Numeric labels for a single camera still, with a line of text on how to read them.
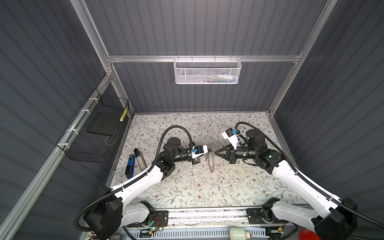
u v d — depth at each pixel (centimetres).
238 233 63
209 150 64
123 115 81
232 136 63
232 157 61
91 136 72
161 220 72
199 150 57
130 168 88
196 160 63
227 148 64
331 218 38
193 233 64
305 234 70
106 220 40
